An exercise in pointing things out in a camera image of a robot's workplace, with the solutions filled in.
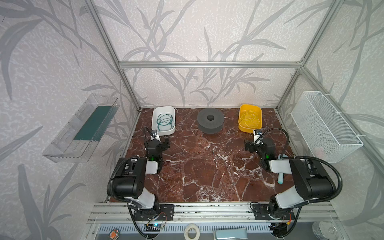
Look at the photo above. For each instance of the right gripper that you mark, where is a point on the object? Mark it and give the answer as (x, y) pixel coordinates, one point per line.
(253, 146)

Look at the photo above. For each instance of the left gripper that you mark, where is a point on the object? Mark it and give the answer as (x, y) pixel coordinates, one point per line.
(154, 144)

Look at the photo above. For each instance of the grey perforated spool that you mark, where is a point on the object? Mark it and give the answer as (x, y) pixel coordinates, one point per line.
(210, 120)

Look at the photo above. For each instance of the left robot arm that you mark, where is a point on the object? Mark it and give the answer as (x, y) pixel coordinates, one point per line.
(127, 183)

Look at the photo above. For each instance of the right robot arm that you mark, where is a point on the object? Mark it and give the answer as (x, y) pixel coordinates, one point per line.
(315, 180)

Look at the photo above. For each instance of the light blue spatula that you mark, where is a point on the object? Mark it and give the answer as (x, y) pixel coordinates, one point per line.
(281, 175)

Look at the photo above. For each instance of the white plastic bin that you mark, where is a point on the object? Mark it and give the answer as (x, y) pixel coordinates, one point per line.
(164, 120)

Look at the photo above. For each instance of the yellow plastic bin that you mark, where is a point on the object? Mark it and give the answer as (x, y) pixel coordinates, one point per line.
(250, 118)

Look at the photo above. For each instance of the light blue box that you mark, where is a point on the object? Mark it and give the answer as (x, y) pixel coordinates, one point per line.
(231, 234)

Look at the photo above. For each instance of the white tape roll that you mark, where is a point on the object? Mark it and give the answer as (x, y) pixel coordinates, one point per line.
(192, 232)

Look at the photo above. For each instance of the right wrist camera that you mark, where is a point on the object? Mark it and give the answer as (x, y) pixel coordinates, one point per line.
(257, 135)

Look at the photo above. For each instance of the white wire basket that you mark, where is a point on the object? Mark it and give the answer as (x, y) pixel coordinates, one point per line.
(326, 132)

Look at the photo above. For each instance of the clear wall shelf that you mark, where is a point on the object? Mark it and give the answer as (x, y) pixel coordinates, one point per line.
(79, 138)

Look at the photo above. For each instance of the aluminium mounting rail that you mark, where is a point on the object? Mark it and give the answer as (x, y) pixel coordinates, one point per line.
(209, 212)

